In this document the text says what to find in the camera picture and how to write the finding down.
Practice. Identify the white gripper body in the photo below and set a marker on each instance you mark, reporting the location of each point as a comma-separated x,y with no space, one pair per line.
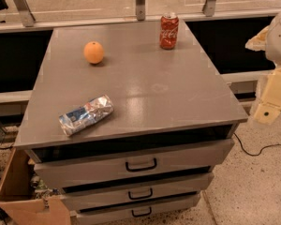
279,39

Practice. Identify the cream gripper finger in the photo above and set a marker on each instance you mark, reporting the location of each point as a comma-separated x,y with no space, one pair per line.
258,42
269,101

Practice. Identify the red Coca-Cola can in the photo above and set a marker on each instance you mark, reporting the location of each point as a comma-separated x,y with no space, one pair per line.
169,23

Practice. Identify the middle grey drawer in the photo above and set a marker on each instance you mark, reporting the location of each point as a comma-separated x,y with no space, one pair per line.
142,189

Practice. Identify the grey drawer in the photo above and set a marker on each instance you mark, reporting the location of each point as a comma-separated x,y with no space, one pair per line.
142,189
90,170
139,209

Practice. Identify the grey drawer cabinet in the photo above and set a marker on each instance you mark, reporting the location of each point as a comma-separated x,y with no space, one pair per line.
161,98

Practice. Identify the orange fruit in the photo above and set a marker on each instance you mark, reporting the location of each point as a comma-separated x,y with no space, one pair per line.
93,52

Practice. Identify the bottom grey drawer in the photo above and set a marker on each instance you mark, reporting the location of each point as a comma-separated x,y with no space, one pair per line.
139,209

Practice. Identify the top grey drawer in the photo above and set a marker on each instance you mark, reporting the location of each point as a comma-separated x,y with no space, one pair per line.
90,170

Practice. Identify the cardboard box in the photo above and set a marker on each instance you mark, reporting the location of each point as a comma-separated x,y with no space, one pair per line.
18,200

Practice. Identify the right metal bracket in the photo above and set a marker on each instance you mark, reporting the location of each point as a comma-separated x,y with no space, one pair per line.
209,8

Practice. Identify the metal bracket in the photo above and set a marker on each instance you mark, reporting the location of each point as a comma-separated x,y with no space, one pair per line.
209,8
27,18
140,10

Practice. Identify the middle metal bracket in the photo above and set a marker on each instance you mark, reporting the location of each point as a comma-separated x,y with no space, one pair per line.
140,10

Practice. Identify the left metal bracket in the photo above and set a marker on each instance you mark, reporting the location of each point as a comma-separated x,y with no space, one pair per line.
27,18

